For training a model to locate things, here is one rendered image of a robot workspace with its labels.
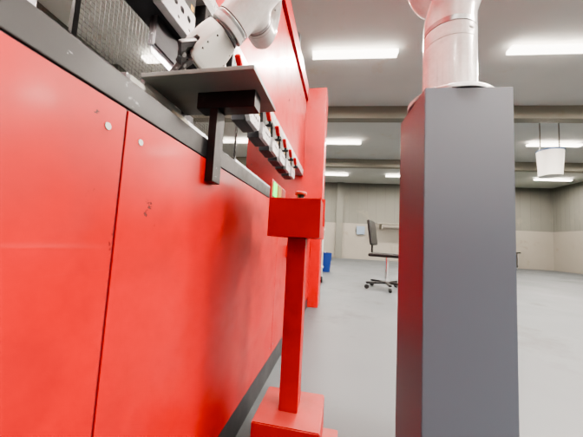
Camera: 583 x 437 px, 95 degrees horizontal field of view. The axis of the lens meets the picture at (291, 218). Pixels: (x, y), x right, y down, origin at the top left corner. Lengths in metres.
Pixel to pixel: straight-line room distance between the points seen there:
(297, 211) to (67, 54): 0.60
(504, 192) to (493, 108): 0.18
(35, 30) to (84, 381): 0.41
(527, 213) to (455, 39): 14.49
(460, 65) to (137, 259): 0.78
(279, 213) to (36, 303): 0.59
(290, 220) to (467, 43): 0.61
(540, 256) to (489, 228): 14.69
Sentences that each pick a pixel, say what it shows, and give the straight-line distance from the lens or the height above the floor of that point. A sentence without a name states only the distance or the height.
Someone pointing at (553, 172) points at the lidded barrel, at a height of 2.34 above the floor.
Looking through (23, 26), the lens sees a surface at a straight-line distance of 0.42.
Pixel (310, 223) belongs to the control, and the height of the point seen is 0.70.
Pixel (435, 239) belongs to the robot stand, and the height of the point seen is 0.67.
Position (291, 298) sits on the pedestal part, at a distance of 0.89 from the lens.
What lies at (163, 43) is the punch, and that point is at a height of 1.12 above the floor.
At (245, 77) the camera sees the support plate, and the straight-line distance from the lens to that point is 0.65.
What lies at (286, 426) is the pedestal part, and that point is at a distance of 0.97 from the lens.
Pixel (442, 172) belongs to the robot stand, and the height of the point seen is 0.81.
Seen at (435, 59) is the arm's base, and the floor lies 1.10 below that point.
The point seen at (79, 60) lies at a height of 0.85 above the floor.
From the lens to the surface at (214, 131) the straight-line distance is 0.68.
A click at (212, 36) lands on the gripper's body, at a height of 1.10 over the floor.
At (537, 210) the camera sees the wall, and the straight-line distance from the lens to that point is 15.46.
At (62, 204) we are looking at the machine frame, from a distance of 0.40.
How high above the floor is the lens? 0.65
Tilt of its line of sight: 5 degrees up
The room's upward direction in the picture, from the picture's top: 3 degrees clockwise
